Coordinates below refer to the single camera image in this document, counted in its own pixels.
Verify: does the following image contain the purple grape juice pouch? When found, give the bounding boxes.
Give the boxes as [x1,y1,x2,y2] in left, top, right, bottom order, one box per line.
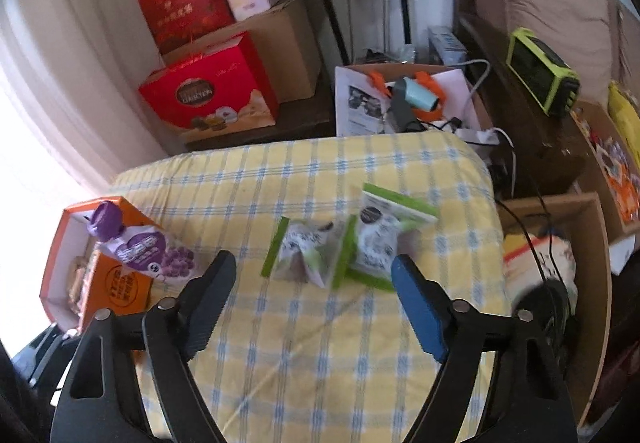
[88,201,200,285]

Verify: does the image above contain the orange cardboard box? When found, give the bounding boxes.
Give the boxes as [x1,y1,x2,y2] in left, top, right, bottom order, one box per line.
[39,199,152,333]

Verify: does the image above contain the gold brown snack packet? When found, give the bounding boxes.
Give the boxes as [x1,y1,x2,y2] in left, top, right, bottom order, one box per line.
[66,255,90,316]

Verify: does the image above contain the green white candy packet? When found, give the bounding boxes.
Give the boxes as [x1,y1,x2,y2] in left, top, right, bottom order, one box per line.
[346,183,439,291]

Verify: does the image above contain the tall cardboard box by table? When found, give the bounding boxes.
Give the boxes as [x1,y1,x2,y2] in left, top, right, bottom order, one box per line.
[497,192,612,427]

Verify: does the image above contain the cardboard box with snacks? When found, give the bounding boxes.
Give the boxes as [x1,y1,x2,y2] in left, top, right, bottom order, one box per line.
[570,99,639,244]

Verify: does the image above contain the open cardboard box with tools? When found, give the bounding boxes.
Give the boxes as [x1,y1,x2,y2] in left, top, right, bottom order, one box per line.
[334,64,495,144]

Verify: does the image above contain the red collection gift box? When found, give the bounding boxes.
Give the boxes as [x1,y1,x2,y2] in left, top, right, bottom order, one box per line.
[139,32,279,144]

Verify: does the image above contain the green black radio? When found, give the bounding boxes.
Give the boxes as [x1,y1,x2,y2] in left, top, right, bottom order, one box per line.
[506,27,580,119]

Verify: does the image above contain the yellow plastic bag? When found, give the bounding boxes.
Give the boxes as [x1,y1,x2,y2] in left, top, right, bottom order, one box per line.
[608,81,640,166]

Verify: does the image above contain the white curtain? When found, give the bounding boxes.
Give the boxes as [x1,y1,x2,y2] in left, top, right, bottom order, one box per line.
[1,0,182,194]

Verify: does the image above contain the brown cardboard box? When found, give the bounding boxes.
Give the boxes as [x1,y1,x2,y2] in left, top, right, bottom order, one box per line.
[163,0,322,104]

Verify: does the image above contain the red tea gift bag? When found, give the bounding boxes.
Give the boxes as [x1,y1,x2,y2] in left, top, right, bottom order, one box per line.
[138,0,235,55]

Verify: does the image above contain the brown sofa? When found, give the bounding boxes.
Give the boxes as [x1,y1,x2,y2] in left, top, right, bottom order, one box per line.
[454,0,639,197]

